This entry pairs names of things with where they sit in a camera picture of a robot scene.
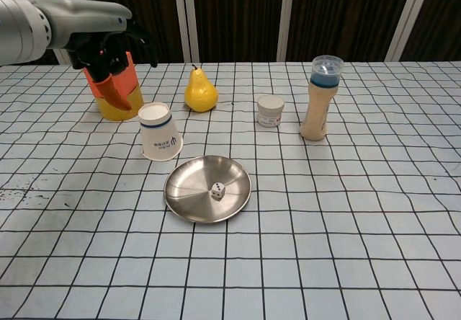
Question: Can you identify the round steel plate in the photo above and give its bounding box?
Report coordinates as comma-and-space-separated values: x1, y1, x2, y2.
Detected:
164, 156, 252, 224

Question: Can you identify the beige bottle with blue cap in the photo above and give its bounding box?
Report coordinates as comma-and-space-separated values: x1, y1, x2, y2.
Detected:
300, 55, 345, 142

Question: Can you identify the white paper cup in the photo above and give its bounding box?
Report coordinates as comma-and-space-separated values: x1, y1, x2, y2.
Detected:
138, 102, 184, 162

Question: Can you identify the orange cube block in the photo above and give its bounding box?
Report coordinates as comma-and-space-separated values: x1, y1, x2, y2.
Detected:
85, 51, 139, 99

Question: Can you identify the white die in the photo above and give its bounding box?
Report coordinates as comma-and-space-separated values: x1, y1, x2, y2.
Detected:
210, 182, 227, 202

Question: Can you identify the yellow pear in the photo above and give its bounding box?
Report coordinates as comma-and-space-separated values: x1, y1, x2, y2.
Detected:
184, 63, 219, 113

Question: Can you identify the small white jar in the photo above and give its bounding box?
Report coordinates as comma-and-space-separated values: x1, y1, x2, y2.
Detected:
256, 94, 285, 128

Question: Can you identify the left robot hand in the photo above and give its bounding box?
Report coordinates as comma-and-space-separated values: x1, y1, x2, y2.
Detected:
35, 0, 158, 112

